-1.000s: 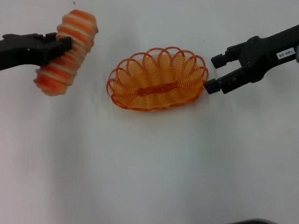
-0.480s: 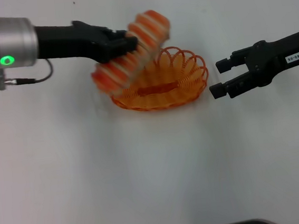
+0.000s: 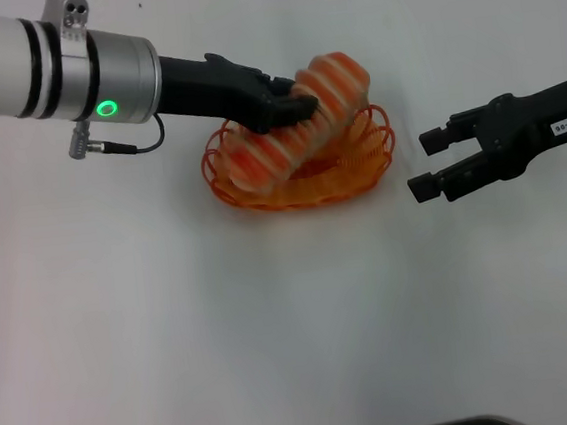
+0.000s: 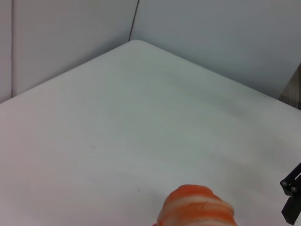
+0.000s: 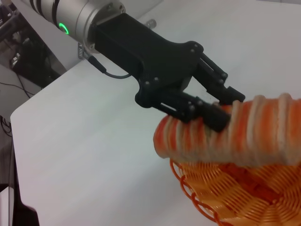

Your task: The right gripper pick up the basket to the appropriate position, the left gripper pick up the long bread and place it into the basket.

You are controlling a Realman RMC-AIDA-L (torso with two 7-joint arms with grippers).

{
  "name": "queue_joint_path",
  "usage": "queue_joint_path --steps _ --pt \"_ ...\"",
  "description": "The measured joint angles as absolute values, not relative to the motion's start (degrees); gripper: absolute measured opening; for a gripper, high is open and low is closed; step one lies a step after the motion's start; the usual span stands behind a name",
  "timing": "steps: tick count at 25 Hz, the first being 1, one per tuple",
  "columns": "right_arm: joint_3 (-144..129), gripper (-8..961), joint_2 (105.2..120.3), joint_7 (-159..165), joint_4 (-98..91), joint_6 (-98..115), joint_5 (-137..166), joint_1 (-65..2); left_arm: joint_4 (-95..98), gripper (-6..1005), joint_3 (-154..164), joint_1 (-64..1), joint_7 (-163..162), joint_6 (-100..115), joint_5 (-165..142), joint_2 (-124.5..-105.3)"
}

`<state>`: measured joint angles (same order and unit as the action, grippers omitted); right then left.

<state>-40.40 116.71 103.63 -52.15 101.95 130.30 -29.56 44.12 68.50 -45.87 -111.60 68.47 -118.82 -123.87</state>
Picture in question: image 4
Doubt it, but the orange white striped shrimp toy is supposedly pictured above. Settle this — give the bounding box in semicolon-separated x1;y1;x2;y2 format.
157;184;238;226

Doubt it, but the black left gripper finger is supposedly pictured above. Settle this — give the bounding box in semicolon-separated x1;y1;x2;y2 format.
280;162;301;225

